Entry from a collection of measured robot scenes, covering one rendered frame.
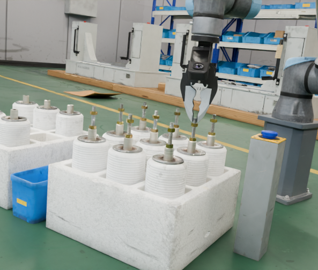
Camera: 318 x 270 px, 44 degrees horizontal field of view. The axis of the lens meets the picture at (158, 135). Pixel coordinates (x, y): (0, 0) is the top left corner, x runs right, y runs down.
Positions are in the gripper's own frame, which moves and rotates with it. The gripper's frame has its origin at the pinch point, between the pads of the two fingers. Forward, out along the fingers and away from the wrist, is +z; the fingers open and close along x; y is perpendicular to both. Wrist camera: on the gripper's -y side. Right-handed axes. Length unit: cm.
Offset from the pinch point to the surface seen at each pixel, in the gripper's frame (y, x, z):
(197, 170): -3.5, -2.4, 12.6
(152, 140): 3.9, 11.0, 8.5
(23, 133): 8, 51, 13
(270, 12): 547, -55, -93
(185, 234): -14.7, -2.2, 24.9
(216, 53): 608, 22, -23
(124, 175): -10.5, 14.3, 14.6
